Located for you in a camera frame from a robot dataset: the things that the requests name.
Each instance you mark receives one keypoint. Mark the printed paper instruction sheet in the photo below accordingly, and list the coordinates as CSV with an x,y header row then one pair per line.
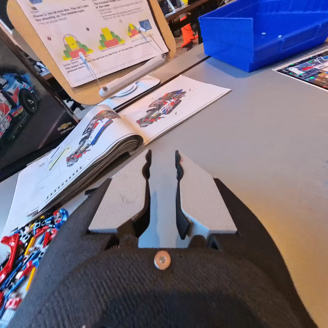
x,y
76,25

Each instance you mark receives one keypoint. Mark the grey desk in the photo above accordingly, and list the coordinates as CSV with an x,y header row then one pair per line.
x,y
256,141

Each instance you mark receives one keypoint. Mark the orange fabric item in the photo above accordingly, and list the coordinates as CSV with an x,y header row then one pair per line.
x,y
188,33

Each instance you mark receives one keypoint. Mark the black toy car box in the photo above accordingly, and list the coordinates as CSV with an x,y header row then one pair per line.
x,y
51,115

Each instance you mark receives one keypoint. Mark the white document holder stand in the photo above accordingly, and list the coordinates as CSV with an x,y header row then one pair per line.
x,y
133,74

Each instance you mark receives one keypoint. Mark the holographic sticker sheet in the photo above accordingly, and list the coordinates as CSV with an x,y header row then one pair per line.
x,y
307,70

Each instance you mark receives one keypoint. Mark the blue plastic bin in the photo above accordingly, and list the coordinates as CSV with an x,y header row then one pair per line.
x,y
230,46

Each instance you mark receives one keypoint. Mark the pile of toy brick pieces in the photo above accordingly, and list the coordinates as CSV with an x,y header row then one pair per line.
x,y
23,251

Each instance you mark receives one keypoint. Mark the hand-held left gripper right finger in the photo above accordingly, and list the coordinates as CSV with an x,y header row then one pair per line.
x,y
205,202

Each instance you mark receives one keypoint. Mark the toy car instruction booklet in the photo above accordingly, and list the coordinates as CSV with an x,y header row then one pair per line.
x,y
179,112

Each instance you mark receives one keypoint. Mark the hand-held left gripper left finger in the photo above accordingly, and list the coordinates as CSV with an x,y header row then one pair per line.
x,y
120,199

